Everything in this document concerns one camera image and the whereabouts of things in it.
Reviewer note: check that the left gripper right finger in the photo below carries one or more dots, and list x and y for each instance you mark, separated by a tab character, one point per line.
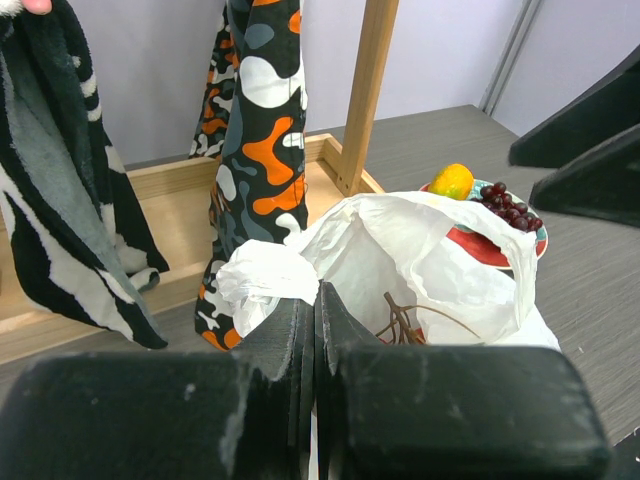
447	412

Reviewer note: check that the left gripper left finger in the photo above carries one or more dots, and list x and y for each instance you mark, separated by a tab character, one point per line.
243	414

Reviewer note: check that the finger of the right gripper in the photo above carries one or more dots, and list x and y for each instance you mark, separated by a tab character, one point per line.
602	183
607	108

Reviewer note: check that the red cherry bunch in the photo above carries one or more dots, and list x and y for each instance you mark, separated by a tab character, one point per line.
399	330

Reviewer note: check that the purple grape bunch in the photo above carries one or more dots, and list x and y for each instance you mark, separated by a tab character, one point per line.
500	202

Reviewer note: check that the white plastic bag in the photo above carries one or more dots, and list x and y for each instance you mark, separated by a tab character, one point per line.
370	244

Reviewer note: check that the orange green mango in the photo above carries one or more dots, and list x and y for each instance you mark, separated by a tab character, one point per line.
454	181

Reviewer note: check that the red teal plate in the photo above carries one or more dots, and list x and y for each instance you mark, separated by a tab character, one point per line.
485	251

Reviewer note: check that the zebra print cloth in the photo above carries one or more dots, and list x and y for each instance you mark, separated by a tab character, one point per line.
80	242

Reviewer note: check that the orange camouflage cloth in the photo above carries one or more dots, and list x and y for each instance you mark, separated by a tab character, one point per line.
252	124

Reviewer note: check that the pink clothes hanger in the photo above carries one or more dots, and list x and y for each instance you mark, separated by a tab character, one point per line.
38	7

